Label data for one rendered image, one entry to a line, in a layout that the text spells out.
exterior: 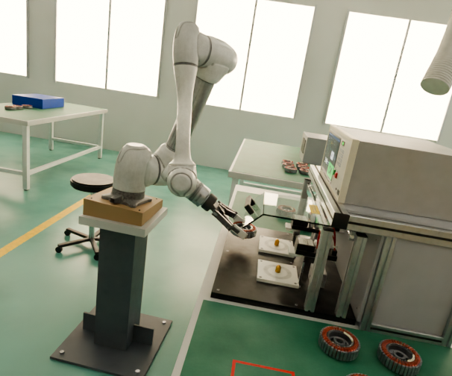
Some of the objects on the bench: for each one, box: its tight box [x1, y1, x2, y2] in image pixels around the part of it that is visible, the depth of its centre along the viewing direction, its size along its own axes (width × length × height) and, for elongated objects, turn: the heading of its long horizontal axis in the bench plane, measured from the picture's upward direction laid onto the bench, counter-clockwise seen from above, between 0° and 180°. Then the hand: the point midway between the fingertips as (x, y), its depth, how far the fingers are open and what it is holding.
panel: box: [330, 227, 385, 322], centre depth 144 cm, size 1×66×30 cm, turn 147°
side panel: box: [357, 236, 452, 348], centre depth 112 cm, size 28×3×32 cm, turn 57°
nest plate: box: [259, 235, 295, 258], centre depth 162 cm, size 15×15×1 cm
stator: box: [318, 326, 360, 361], centre depth 106 cm, size 11×11×4 cm
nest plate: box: [257, 259, 299, 289], centre depth 138 cm, size 15×15×1 cm
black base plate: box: [210, 227, 356, 325], centre depth 150 cm, size 47×64×2 cm
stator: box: [377, 339, 422, 376], centre depth 104 cm, size 11×11×4 cm
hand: (242, 228), depth 157 cm, fingers closed on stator, 11 cm apart
